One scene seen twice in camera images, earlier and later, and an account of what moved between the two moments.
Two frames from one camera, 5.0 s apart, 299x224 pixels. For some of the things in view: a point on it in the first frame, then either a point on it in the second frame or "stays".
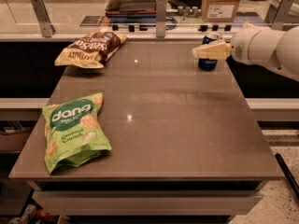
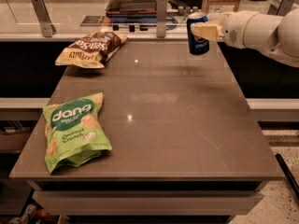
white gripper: [240, 48] → [234, 27]
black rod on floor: [288, 175] stays
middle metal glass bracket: [161, 16] stays
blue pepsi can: [207, 64] → [196, 47]
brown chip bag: [91, 50] stays
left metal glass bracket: [47, 29] stays
